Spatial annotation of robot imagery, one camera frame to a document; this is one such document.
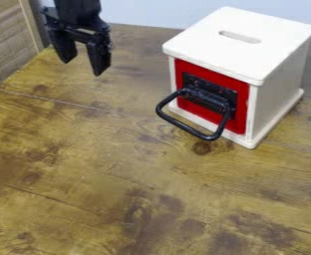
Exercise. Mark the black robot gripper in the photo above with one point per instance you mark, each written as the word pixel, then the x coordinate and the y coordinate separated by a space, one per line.
pixel 73 15

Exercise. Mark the red drawer front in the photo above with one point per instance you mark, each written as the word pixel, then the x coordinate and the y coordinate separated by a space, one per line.
pixel 213 92

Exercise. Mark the wooden slatted panel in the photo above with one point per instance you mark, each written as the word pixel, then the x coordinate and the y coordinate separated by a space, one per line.
pixel 20 39

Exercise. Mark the white wooden box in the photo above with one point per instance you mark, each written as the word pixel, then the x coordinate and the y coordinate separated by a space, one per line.
pixel 257 49

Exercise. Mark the black metal drawer handle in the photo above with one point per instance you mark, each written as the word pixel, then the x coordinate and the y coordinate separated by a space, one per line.
pixel 205 102

